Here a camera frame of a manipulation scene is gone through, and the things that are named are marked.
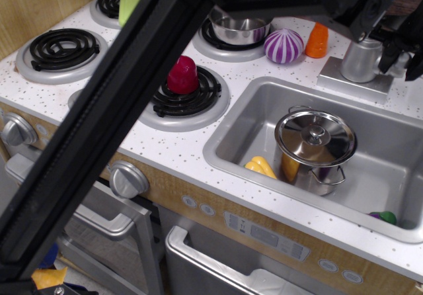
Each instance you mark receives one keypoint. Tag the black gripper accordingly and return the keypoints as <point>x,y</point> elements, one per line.
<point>400,30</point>

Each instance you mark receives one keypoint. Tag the silver faucet lever handle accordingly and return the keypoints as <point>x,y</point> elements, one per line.
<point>398,68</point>

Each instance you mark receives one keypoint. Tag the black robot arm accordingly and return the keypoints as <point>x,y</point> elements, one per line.
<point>138,61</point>

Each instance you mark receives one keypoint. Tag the silver toy faucet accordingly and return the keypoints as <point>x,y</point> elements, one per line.
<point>357,73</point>

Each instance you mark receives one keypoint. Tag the orange toy carrot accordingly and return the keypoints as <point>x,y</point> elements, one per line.
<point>317,43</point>

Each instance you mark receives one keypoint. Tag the purple striped toy onion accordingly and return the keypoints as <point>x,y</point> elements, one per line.
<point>283,46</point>

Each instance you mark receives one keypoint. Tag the steel pot with lid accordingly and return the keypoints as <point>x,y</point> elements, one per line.
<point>314,147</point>

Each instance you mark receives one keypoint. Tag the grey toy sink basin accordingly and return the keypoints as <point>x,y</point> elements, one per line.
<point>356,161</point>

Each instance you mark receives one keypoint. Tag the green purple toy eggplant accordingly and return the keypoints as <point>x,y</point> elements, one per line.
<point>385,216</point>

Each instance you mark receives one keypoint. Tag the small steel bowl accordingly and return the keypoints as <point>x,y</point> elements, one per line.
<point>238,32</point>

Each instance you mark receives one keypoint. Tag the yellow toy banana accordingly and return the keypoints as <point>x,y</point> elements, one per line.
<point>260,165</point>

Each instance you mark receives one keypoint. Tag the red toy strawberry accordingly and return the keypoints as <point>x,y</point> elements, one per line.
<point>183,77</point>

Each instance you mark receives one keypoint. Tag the front right black burner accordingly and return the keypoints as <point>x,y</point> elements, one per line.
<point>171,112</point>

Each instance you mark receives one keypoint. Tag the silver dishwasher door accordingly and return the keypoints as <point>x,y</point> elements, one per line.
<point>204,262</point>

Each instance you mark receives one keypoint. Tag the silver front oven knob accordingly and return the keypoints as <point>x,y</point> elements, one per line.
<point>126,180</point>

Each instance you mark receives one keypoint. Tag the silver oven knob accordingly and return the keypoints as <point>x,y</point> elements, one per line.
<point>17,131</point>
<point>126,180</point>

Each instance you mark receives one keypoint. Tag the rear left black burner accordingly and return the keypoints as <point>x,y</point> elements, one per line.
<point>106,13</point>

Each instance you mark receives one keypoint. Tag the silver stovetop knob front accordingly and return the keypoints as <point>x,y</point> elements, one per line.
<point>73,98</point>

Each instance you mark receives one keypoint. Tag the silver oven door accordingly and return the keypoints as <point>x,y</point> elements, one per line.
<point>115,241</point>

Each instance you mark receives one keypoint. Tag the front left black burner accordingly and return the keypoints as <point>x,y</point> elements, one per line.
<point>61,56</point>

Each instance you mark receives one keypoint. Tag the silver left oven knob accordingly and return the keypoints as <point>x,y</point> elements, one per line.
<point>17,131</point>

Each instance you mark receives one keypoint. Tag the blue object on floor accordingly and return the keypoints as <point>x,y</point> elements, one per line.
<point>49,258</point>

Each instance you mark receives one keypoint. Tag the yellow cloth on floor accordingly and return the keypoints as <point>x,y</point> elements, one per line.
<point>46,278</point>

